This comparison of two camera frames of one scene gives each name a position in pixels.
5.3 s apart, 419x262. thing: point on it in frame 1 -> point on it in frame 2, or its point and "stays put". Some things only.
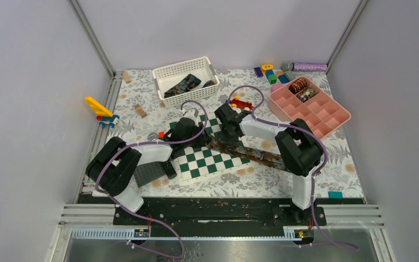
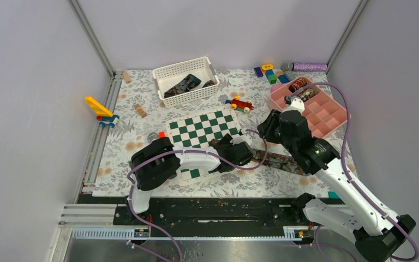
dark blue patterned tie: [189, 82] stays put
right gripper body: [227, 136] -> [272, 131]
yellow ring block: [266, 67] stays put
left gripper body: [198, 142] -> [225, 143]
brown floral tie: [241, 150] stays put
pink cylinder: [275, 87] stays put
